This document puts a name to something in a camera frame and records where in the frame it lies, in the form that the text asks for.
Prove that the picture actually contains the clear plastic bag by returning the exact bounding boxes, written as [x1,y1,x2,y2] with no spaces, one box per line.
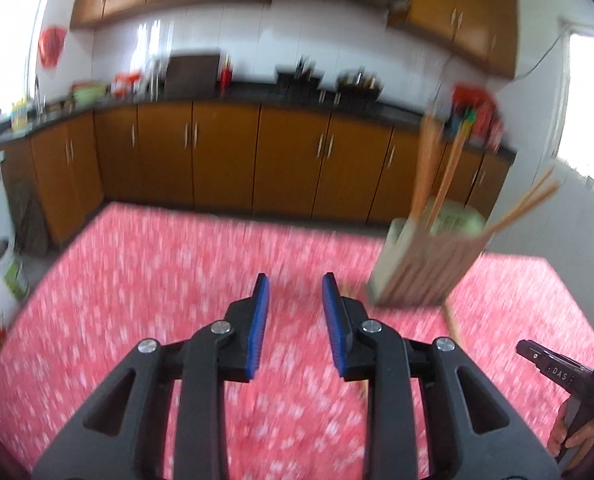
[144,57,166,96]

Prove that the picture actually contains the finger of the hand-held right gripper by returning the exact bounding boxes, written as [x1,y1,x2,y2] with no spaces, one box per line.
[516,340,549,374]

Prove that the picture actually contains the gas stove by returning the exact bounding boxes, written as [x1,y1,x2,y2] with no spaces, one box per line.
[277,87,384,107]

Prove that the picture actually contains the person's right hand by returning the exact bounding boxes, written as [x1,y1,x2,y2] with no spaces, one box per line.
[547,402,594,459]

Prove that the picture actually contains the hanging red plastic bag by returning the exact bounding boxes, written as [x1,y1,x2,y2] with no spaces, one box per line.
[39,26,68,67]

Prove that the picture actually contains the dark wooden cutting board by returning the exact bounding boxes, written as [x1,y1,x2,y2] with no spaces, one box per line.
[164,52,223,96]

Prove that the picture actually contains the red floral tablecloth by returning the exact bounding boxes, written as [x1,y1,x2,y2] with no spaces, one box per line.
[0,201,594,480]

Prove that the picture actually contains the red and white plastic bag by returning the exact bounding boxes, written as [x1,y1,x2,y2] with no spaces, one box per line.
[112,71,142,98]

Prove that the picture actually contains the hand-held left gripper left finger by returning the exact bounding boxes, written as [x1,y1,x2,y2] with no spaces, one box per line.
[32,273,270,480]

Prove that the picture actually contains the black kitchen countertop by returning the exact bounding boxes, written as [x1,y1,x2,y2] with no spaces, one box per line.
[0,82,520,153]

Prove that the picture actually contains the white and green bucket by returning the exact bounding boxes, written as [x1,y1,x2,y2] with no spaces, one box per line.
[0,240,30,302]

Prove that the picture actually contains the window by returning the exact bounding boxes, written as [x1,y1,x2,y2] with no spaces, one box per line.
[552,30,594,201]
[0,0,48,126]

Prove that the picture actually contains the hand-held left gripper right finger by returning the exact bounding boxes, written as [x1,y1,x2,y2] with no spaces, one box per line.
[322,272,560,480]

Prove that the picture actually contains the dark hanging cloth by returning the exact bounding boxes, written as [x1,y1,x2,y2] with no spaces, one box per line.
[7,180,50,256]

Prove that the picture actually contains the yellow dish soap bottle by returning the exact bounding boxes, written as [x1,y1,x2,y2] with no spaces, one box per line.
[11,100,30,131]

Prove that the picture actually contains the black pot with lid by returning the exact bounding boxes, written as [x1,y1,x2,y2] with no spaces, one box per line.
[337,67,385,101]

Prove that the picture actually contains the group of condiment bottles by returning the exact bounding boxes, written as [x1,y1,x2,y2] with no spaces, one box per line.
[447,100,506,151]

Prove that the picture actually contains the white cable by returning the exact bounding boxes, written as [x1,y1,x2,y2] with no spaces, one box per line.
[434,20,571,106]

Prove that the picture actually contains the black wok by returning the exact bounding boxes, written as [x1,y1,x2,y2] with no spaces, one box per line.
[276,57,325,96]

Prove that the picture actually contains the perforated beige utensil holder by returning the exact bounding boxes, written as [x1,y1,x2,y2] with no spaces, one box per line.
[367,199,488,308]

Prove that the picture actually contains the green basin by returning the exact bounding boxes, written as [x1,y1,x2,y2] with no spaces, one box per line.
[72,82,108,106]

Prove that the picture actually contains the wooden base cabinets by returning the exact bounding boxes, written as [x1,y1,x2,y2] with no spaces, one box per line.
[0,100,518,256]

